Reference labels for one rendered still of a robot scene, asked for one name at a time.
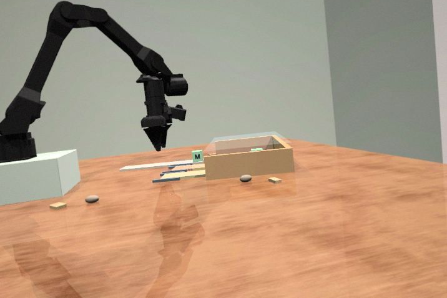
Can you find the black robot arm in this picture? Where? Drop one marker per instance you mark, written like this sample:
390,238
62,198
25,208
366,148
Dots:
16,143

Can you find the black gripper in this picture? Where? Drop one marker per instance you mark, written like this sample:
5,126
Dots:
156,122

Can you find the white strip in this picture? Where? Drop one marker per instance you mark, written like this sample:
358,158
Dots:
157,165

